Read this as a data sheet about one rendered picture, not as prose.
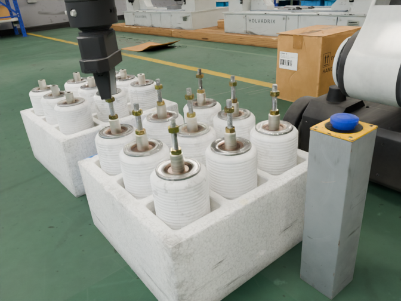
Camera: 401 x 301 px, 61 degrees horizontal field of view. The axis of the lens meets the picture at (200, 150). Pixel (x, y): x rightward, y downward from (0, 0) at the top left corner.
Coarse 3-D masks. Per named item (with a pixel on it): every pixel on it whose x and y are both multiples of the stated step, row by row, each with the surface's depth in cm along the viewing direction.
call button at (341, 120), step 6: (336, 114) 52; (342, 114) 52; (348, 114) 52; (330, 120) 51; (336, 120) 50; (342, 120) 50; (348, 120) 49; (354, 120) 49; (336, 126) 51; (342, 126) 50; (348, 126) 49; (354, 126) 50
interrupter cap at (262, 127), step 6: (258, 126) 70; (264, 126) 70; (282, 126) 69; (288, 126) 69; (258, 132) 68; (264, 132) 66; (270, 132) 67; (276, 132) 66; (282, 132) 66; (288, 132) 66
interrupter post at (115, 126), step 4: (112, 120) 72; (116, 120) 72; (112, 124) 72; (116, 124) 72; (120, 124) 73; (112, 128) 72; (116, 128) 72; (120, 128) 73; (112, 132) 73; (116, 132) 73; (120, 132) 73
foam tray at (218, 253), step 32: (96, 160) 78; (96, 192) 74; (128, 192) 65; (256, 192) 61; (288, 192) 65; (96, 224) 84; (128, 224) 62; (160, 224) 55; (192, 224) 55; (224, 224) 56; (256, 224) 62; (288, 224) 69; (128, 256) 70; (160, 256) 55; (192, 256) 54; (224, 256) 59; (256, 256) 66; (160, 288) 60; (192, 288) 56; (224, 288) 62
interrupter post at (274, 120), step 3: (279, 114) 67; (270, 117) 67; (273, 117) 67; (276, 117) 67; (279, 117) 67; (270, 120) 68; (273, 120) 67; (276, 120) 67; (279, 120) 68; (270, 123) 68; (273, 123) 67; (276, 123) 67; (279, 123) 68; (270, 126) 68; (273, 126) 68; (276, 126) 68; (279, 126) 68; (270, 129) 68; (273, 129) 68; (276, 129) 68
